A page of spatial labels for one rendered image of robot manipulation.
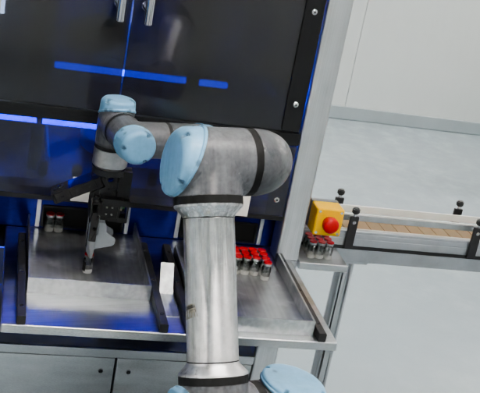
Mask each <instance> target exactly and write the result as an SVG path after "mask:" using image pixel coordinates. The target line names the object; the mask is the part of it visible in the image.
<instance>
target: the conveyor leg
mask: <svg viewBox="0 0 480 393"><path fill-rule="evenodd" d="M345 263H346V264H347V266H348V268H347V272H346V273H345V272H335V271H334V272H333V276H332V282H331V285H330V290H329V295H328V299H327V303H326V306H325V312H324V316H323V319H324V320H325V322H326V324H327V325H328V327H329V330H330V331H331V332H332V335H333V337H334V338H335V340H336V339H337V335H338V331H339V328H340V322H341V318H342V315H343V309H344V306H345V302H346V298H347V293H348V289H349V286H350V280H351V276H352V273H353V269H354V265H355V264H363V265H367V263H357V262H347V261H345ZM332 354H333V351H329V350H315V356H314V359H313V363H312V367H311V372H310V374H312V375H313V376H314V377H316V378H317V379H318V380H319V381H320V382H321V383H322V385H323V386H324V387H325V384H326V381H327V377H328V373H329V368H330V364H331V361H332Z"/></svg>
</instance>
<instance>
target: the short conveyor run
mask: <svg viewBox="0 0 480 393"><path fill-rule="evenodd" d="M337 193H338V194H339V196H336V198H335V200H337V201H338V202H339V204H340V206H341V207H342V208H343V209H344V211H346V212H345V213H344V216H343V223H342V226H341V229H340V235H339V236H329V237H330V238H331V239H332V241H333V242H334V246H333V248H336V249H337V251H338V252H339V254H340V256H341V257H342V258H343V260H344V261H347V262H357V263H367V264H386V265H396V266H406V267H425V268H435V269H445V270H455V271H473V272H480V217H472V216H464V215H462V212H463V209H461V207H463V206H464V201H462V200H458V201H457V203H456V205H457V208H454V210H453V214H440V213H432V212H423V211H407V210H399V209H391V208H382V207H366V206H358V205H349V204H343V201H344V197H342V195H344V194H345V190H344V189H342V188H339V189H338V190H337ZM347 212H352V213H347ZM360 213H362V214H360ZM373 214H378V215H373ZM381 215H387V216H381ZM390 216H396V217H390ZM398 217H404V218H398ZM415 218H420V219H415ZM423 219H429V220H423ZM431 220H437V221H431ZM448 221H450V222H448ZM460 222H462V223H460ZM465 223H470V224H465ZM473 224H477V225H473Z"/></svg>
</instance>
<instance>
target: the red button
mask: <svg viewBox="0 0 480 393"><path fill-rule="evenodd" d="M339 226H340V225H339V222H338V221H337V220H336V219H335V218H334V217H328V218H326V219H325V220H324V221H323V222H322V228H323V229H324V231H325V232H326V233H328V234H333V233H335V232H336V231H337V230H338V228H339Z"/></svg>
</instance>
